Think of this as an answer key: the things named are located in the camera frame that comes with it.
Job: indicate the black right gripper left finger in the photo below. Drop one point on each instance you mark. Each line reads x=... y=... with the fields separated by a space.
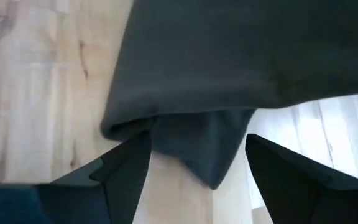
x=73 y=202

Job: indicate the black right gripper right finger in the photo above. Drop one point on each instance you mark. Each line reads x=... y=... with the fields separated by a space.
x=315 y=202

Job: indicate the dark olive-black garment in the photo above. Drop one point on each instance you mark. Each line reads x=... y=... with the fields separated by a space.
x=213 y=62

